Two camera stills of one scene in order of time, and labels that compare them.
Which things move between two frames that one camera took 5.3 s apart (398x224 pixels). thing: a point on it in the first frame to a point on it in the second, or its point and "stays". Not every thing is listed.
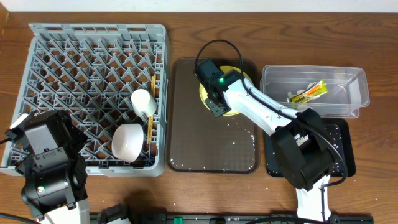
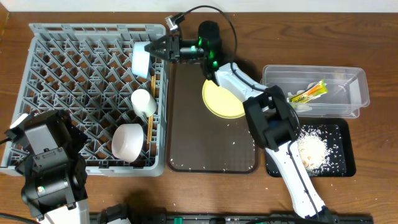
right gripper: x=214 y=107 to x=173 y=48
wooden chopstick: x=154 y=93 stays
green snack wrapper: x=318 y=89 stays
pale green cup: x=143 y=103 stays
